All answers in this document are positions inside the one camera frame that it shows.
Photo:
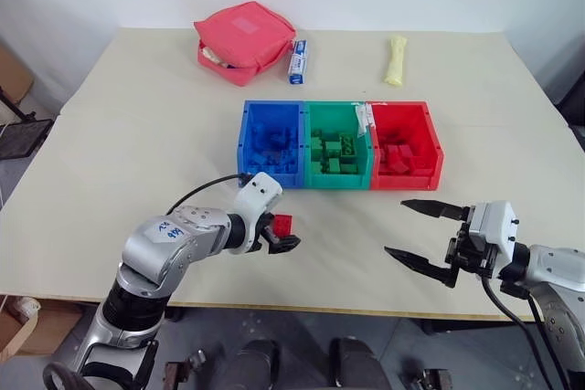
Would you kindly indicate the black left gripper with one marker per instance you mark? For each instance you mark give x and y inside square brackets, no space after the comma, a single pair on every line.
[263,235]

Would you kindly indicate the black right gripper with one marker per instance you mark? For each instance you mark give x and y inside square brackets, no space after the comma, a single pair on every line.
[473,256]

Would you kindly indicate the red toy block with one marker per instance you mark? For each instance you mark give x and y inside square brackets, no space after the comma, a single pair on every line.
[283,224]
[393,154]
[406,152]
[392,168]

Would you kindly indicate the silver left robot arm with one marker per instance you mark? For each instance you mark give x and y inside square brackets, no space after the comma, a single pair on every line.
[151,248]

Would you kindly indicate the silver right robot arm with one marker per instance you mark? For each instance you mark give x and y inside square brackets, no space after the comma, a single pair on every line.
[560,280]

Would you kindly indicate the green toy block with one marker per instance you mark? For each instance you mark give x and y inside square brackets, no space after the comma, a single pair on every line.
[348,144]
[317,144]
[319,167]
[335,166]
[333,149]
[350,168]

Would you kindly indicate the blue toy block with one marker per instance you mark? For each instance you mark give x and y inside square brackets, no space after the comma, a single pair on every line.
[275,138]

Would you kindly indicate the blue plastic bin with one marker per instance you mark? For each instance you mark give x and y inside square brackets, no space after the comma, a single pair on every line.
[249,134]

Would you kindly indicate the red plastic bin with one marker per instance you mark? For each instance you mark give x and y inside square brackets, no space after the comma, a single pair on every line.
[411,120]

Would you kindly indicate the dark rounded shape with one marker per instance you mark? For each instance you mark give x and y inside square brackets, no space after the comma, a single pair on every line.
[354,365]
[258,365]

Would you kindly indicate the green plastic bin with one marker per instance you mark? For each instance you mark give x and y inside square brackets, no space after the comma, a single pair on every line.
[336,118]

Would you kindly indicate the small dark metal part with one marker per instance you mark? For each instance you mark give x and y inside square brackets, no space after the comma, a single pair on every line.
[432,378]
[183,369]

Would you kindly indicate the blue and white carton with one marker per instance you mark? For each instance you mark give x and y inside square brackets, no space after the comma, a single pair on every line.
[298,63]

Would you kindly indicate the yellow rolled cloth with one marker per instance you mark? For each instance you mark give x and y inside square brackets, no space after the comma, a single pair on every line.
[395,61]

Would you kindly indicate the pink fabric zip pouch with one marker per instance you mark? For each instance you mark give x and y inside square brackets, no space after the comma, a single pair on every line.
[242,38]

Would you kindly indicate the open cardboard box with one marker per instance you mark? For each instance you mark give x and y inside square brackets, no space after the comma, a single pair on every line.
[41,330]

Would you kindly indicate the black metal stand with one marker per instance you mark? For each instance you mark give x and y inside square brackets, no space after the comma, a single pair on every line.
[23,136]

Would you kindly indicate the brown cardboard box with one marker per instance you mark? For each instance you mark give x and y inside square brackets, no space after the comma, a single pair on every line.
[13,75]

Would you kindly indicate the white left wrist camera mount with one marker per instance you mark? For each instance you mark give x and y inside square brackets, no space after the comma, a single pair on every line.
[258,191]

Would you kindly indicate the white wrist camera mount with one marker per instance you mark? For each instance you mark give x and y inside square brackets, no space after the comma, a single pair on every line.
[258,191]
[496,225]

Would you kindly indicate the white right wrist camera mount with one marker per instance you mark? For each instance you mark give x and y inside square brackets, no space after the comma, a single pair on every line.
[496,225]

